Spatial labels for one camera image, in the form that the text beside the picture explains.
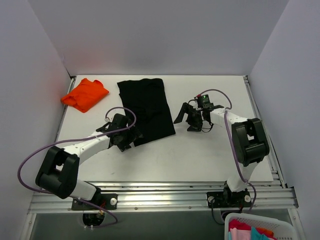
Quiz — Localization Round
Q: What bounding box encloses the black t shirt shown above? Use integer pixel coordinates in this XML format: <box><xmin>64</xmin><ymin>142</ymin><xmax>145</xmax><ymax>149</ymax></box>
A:
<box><xmin>117</xmin><ymin>78</ymin><xmax>176</xmax><ymax>147</ymax></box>

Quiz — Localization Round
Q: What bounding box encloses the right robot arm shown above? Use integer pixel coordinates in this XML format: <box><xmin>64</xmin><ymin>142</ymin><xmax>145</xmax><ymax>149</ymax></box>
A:
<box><xmin>173</xmin><ymin>94</ymin><xmax>270</xmax><ymax>207</ymax></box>

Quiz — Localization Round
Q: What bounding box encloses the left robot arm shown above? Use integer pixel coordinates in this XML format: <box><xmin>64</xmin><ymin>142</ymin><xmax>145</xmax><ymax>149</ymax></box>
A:
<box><xmin>35</xmin><ymin>113</ymin><xmax>143</xmax><ymax>210</ymax></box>

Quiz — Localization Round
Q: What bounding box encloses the orange folded t shirt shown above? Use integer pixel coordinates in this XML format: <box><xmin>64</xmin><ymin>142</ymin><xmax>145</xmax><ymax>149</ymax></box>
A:
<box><xmin>60</xmin><ymin>78</ymin><xmax>110</xmax><ymax>113</ymax></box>

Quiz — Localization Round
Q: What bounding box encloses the pink garment in basket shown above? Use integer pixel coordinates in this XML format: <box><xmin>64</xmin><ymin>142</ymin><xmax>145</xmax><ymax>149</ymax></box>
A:
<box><xmin>228</xmin><ymin>219</ymin><xmax>251</xmax><ymax>240</ymax></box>

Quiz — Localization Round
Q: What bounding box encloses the teal garment in basket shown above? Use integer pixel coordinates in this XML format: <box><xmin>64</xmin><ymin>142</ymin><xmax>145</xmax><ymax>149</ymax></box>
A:
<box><xmin>250</xmin><ymin>227</ymin><xmax>269</xmax><ymax>240</ymax></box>

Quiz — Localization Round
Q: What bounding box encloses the orange garment in basket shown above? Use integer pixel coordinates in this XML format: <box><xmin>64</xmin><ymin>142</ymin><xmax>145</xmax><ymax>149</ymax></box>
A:
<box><xmin>256</xmin><ymin>227</ymin><xmax>274</xmax><ymax>238</ymax></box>

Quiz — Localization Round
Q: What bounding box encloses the white laundry basket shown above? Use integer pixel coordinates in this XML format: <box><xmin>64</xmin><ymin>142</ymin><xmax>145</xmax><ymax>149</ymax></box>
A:
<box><xmin>224</xmin><ymin>213</ymin><xmax>299</xmax><ymax>240</ymax></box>

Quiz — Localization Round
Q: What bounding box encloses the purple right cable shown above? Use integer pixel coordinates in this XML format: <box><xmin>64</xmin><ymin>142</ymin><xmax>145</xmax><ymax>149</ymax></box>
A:
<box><xmin>197</xmin><ymin>88</ymin><xmax>257</xmax><ymax>214</ymax></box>

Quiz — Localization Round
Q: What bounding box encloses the purple cable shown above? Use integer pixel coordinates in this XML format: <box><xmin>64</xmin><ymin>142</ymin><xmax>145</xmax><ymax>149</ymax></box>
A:
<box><xmin>197</xmin><ymin>88</ymin><xmax>257</xmax><ymax>214</ymax></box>
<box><xmin>16</xmin><ymin>106</ymin><xmax>138</xmax><ymax>229</ymax></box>

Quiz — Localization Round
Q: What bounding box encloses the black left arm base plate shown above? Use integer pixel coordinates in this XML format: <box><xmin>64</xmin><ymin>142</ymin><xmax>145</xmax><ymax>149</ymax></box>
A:
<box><xmin>71</xmin><ymin>193</ymin><xmax>118</xmax><ymax>211</ymax></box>

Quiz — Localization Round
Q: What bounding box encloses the aluminium frame rail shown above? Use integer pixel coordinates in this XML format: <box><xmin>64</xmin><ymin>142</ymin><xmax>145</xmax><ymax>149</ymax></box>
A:
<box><xmin>27</xmin><ymin>181</ymin><xmax>300</xmax><ymax>215</ymax></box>

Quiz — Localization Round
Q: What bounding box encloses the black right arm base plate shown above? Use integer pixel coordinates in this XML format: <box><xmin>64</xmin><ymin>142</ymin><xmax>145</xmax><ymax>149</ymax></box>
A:
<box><xmin>206</xmin><ymin>191</ymin><xmax>252</xmax><ymax>209</ymax></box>

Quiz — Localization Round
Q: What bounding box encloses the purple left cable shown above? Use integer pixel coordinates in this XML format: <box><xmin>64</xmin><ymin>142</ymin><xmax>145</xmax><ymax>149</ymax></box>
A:
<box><xmin>16</xmin><ymin>106</ymin><xmax>138</xmax><ymax>229</ymax></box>

